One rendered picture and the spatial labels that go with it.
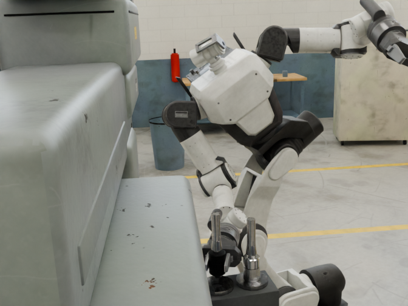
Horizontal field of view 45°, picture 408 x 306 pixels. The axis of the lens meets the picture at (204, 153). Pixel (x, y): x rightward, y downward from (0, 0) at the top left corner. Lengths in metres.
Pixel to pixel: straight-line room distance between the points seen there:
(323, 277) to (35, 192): 1.94
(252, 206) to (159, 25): 7.04
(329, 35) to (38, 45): 1.10
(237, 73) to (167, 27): 7.07
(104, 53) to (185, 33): 7.77
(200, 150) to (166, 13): 7.09
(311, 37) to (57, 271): 1.51
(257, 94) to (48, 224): 1.39
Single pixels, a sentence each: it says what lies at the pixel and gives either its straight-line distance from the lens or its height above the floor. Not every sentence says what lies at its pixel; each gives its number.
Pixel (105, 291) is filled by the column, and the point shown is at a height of 1.56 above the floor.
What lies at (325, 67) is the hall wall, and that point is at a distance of 9.25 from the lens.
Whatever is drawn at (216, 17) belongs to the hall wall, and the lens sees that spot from 8.79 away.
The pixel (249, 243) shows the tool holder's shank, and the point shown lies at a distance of 1.36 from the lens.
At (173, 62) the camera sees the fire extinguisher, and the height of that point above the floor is 1.14.
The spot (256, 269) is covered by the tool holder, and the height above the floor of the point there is 1.17.
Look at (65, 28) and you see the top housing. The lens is 1.01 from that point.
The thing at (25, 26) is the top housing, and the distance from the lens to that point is 1.02.
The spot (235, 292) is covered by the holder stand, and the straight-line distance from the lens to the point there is 1.38.
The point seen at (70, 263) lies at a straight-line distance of 0.41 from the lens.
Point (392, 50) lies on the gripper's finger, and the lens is 1.41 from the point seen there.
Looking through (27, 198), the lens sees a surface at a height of 1.71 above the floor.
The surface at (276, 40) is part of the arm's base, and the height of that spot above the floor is 1.75.
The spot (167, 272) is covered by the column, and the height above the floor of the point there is 1.56.
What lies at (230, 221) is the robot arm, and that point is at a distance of 1.53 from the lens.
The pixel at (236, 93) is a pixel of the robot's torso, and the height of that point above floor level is 1.59.
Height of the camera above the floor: 1.83
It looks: 15 degrees down
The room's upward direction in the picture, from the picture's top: 2 degrees counter-clockwise
